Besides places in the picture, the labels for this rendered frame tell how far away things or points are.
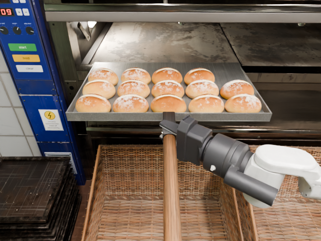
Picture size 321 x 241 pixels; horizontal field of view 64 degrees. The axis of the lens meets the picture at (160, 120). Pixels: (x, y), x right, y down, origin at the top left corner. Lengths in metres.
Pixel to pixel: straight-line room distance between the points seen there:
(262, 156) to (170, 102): 0.29
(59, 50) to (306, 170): 0.81
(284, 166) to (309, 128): 0.68
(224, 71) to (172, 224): 0.64
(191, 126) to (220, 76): 0.38
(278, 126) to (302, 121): 0.10
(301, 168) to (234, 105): 0.27
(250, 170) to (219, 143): 0.08
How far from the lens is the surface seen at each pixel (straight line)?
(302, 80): 1.08
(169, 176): 0.52
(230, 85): 0.79
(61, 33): 0.95
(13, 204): 1.03
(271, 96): 1.09
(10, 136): 1.31
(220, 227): 1.20
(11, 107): 1.20
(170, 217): 0.47
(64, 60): 0.99
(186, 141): 0.58
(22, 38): 0.98
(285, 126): 1.15
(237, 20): 0.74
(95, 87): 0.78
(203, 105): 0.69
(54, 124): 1.13
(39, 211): 0.98
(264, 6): 0.76
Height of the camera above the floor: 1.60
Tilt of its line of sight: 37 degrees down
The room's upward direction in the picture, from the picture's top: straight up
